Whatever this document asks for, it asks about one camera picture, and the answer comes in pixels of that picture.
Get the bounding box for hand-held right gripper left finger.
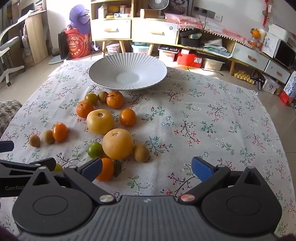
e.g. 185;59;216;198
25;158;117;205

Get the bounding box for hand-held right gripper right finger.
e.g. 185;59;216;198
178;157;273;204

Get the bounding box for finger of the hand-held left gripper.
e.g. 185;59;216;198
0;141;15;153
0;158;56;175

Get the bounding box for smooth small orange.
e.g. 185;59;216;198
52;123;68;142
119;108;137;127
96;158;115;182

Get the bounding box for green unripe tangerine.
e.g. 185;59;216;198
87;142;104;159

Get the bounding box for tan round pear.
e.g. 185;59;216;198
102;128;135;160

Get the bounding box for yellow round pear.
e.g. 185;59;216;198
86;109;115;135

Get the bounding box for green-orange tangerine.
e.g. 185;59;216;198
84;92;99;105

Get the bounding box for orange tangerine with stem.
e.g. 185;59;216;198
106;91;125;109

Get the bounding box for white ribbed plate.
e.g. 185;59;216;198
89;53;168;91

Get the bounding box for grey knit blanket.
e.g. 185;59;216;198
0;100;23;137

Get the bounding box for floral tablecloth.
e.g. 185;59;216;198
0;59;289;234

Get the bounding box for white office chair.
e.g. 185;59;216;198
0;23;26;87

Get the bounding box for yellow egg carton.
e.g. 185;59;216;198
233;70;256;82

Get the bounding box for low clear storage box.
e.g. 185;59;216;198
203;58;226;70

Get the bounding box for white printed basket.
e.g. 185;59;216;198
262;77;280;94

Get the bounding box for red storage box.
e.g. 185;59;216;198
177;54;204;68

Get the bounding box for low red carton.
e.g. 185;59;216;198
279;90;296;106

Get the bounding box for wooden side desk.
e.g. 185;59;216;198
17;9;49;66

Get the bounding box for black flat board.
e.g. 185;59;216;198
57;31;70;60

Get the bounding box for pile of loose papers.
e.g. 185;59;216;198
203;38;233;58

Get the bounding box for clear box with black lid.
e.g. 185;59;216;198
158;45;179;62

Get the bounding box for low wooden drawer cabinet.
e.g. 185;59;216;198
177;28;292;85

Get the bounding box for white and blue carton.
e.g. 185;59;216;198
283;71;296;98

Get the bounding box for red printed gift bag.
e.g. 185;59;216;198
64;28;91;59

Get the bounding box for black case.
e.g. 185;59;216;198
180;29;205;47

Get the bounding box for clear box with teal lid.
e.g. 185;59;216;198
131;42;151;54

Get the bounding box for white printed card box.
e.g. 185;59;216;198
262;32;281;58

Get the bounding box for black microwave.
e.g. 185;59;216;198
273;39;296;69

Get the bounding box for tall wooden shelf cabinet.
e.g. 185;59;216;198
90;0;134;57

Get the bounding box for wooden single drawer cabinet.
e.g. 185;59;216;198
131;17;179;55

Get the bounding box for pink tasselled cloth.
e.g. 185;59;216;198
165;13;252;48

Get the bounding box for purple plush toy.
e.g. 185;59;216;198
69;4;91;35

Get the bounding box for framed cat picture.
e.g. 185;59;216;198
168;0;193;15

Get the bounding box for cardboard box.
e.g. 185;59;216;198
140;9;165;19

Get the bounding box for red hanging ornament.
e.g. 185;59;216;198
262;2;272;28

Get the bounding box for white desk fan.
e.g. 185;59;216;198
148;0;170;10

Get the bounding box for black socket cable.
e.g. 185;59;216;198
187;8;223;76

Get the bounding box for wall socket row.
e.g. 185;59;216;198
193;6;223;22

